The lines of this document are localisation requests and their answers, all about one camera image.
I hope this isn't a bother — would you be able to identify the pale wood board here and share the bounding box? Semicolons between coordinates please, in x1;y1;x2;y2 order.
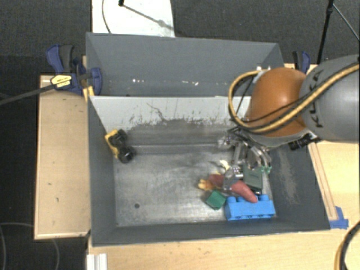
33;74;92;241

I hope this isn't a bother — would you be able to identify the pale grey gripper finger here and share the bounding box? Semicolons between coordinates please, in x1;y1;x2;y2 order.
223;174;240;194
231;166;245;181

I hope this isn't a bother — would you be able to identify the yellow toy truck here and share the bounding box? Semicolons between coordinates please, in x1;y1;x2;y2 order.
104;128;137;164

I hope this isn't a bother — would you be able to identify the grey metal bin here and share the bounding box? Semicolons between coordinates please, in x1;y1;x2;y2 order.
85;32;331;248

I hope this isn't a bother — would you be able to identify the blue toy building block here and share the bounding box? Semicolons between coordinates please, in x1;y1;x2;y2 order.
224;194;277;222

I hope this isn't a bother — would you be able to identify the green cube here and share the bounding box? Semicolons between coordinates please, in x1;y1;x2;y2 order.
205;190;227;211

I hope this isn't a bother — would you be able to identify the dark green flat block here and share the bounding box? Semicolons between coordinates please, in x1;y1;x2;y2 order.
242;165;266;193

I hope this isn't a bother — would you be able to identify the orange-red toy carrot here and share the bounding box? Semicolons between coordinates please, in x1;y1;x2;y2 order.
228;179;259;204

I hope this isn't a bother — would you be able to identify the small yellow toy animal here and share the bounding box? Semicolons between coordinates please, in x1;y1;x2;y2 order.
197;178;214;192

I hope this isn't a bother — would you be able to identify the dark red toy food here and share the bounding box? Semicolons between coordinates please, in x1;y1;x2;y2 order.
208;173;226;188

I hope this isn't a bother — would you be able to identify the black cylinder on white bracket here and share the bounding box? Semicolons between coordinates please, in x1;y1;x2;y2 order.
288;133;321;151

